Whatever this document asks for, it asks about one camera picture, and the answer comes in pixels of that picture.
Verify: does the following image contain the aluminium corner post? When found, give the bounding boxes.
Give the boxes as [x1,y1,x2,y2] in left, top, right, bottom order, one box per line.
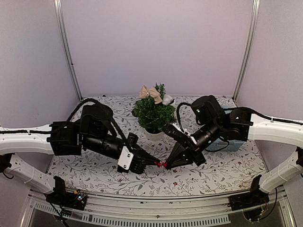
[53,0,83,100]
[232,0,260,102]

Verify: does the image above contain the red berry sprig ornament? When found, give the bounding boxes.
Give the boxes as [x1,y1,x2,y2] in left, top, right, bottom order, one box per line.
[154,162,167,168]

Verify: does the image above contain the black left camera cable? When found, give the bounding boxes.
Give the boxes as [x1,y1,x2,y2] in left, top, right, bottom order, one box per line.
[65,98,133,152]

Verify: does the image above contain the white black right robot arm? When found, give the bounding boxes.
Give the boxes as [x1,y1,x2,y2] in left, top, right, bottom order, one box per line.
[163,95,303,206]

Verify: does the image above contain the white ribbed plant pot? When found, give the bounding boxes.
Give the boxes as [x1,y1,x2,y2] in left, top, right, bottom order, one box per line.
[144,129,164,141]

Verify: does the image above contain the beige ribbon bow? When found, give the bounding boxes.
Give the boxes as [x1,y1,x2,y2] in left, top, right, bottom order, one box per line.
[138,85,162,105]

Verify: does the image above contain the light blue perforated basket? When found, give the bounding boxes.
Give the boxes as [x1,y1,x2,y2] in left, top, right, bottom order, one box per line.
[205,104,243,152]

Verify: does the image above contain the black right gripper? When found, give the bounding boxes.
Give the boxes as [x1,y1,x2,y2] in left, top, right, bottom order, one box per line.
[163,120,221,170]

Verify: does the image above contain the aluminium corner post left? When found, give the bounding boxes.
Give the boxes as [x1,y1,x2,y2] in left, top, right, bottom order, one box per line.
[53,0,83,100]

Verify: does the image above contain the small green christmas tree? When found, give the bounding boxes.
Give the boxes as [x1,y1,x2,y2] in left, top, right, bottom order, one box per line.
[133,83,177,133]

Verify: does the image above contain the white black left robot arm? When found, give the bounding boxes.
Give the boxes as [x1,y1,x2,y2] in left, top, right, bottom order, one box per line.
[0,103,159,205]

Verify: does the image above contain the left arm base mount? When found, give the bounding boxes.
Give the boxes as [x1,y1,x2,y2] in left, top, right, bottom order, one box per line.
[45,176,87,210]

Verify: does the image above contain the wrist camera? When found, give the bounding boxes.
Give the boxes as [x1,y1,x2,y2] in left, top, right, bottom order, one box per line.
[162,123,197,145]
[117,132,140,173]

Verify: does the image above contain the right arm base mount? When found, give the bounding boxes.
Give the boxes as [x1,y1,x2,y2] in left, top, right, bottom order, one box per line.
[228,175,269,211]

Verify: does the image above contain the aluminium corner post right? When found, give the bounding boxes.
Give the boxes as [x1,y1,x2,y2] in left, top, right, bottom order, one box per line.
[232,0,260,102]

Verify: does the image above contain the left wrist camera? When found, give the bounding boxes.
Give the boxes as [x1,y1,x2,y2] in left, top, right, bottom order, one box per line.
[117,132,140,173]

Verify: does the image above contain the white cotton boll ornament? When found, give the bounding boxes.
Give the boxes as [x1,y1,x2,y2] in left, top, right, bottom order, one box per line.
[162,94,174,105]

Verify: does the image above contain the aluminium front rail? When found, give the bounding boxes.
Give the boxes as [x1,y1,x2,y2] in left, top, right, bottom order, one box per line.
[20,187,297,227]

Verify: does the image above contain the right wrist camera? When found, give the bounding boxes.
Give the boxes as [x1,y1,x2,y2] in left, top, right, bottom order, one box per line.
[162,123,197,145]

